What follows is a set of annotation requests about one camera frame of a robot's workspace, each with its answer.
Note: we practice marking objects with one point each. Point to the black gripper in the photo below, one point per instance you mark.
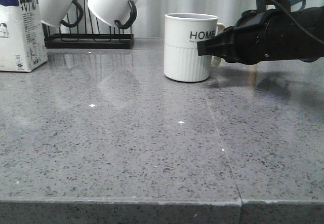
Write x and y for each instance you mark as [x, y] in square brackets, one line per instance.
[256, 37]

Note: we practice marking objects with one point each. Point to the blue white milk carton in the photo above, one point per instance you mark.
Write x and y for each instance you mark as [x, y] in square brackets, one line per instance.
[22, 40]

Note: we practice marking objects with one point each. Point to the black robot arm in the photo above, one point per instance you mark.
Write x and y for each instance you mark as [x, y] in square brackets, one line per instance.
[305, 29]

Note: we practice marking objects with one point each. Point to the white HOME ceramic cup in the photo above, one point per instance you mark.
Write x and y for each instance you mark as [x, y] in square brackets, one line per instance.
[182, 32]

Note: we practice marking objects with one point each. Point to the black wire mug rack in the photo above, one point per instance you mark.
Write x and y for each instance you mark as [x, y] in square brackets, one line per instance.
[90, 33]

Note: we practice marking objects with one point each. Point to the white enamel mug black handle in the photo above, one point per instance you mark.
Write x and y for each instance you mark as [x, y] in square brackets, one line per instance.
[52, 12]

